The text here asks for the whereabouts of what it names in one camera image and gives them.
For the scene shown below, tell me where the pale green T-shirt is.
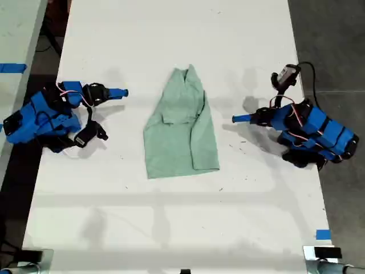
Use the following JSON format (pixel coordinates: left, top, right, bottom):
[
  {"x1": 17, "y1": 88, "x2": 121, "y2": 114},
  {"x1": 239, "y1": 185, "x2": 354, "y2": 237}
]
[{"x1": 142, "y1": 64, "x2": 221, "y2": 180}]

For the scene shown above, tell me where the long blue tape strip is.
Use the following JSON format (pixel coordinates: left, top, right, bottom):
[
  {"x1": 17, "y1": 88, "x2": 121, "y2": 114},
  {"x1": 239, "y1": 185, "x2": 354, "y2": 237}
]
[{"x1": 0, "y1": 63, "x2": 28, "y2": 75}]

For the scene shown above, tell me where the white side table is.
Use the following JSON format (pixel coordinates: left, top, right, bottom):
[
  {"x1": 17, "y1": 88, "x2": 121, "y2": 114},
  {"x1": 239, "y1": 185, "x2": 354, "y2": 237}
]
[{"x1": 0, "y1": 0, "x2": 50, "y2": 188}]

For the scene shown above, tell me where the short blue tape strip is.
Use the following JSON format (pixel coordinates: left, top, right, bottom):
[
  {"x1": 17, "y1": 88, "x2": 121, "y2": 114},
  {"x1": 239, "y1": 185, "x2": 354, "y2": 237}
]
[{"x1": 315, "y1": 228, "x2": 332, "y2": 241}]

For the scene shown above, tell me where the small black box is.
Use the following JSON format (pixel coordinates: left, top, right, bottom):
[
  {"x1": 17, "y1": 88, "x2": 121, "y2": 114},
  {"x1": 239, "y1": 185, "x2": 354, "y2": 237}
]
[
  {"x1": 314, "y1": 247, "x2": 342, "y2": 259},
  {"x1": 21, "y1": 250, "x2": 44, "y2": 264}
]

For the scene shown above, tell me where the black camera stalk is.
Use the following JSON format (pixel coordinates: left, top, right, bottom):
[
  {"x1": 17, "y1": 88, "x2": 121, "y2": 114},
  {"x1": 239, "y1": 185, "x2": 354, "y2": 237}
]
[
  {"x1": 270, "y1": 72, "x2": 286, "y2": 110},
  {"x1": 84, "y1": 106, "x2": 110, "y2": 141}
]

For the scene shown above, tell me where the black camera box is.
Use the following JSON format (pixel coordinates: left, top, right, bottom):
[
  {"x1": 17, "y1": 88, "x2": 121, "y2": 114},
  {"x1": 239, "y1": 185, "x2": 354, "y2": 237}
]
[
  {"x1": 73, "y1": 127, "x2": 96, "y2": 148},
  {"x1": 277, "y1": 65, "x2": 301, "y2": 85}
]

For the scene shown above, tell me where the black camera cable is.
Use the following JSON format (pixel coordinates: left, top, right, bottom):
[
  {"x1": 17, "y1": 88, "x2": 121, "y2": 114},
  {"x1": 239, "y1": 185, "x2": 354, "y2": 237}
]
[{"x1": 296, "y1": 62, "x2": 319, "y2": 105}]

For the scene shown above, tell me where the thin black floor cable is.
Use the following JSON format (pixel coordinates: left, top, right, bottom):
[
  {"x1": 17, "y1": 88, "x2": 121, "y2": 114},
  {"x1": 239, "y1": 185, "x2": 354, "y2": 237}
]
[{"x1": 35, "y1": 27, "x2": 63, "y2": 57}]

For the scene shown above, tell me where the silver metal table bracket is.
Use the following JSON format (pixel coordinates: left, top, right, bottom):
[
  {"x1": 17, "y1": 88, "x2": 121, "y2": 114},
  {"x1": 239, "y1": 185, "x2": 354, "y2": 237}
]
[
  {"x1": 302, "y1": 245, "x2": 365, "y2": 274},
  {"x1": 0, "y1": 248, "x2": 55, "y2": 274}
]

